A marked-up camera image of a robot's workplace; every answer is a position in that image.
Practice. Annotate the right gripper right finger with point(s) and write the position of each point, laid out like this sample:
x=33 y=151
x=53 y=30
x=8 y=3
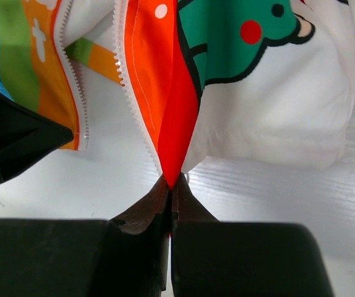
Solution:
x=214 y=258

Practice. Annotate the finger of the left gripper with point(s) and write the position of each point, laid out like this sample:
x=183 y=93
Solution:
x=26 y=138

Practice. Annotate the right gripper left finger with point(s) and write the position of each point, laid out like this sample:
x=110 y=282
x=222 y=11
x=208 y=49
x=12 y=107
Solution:
x=124 y=256

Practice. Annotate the rainbow red white jacket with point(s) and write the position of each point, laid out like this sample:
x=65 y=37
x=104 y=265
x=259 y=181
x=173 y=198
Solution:
x=270 y=81

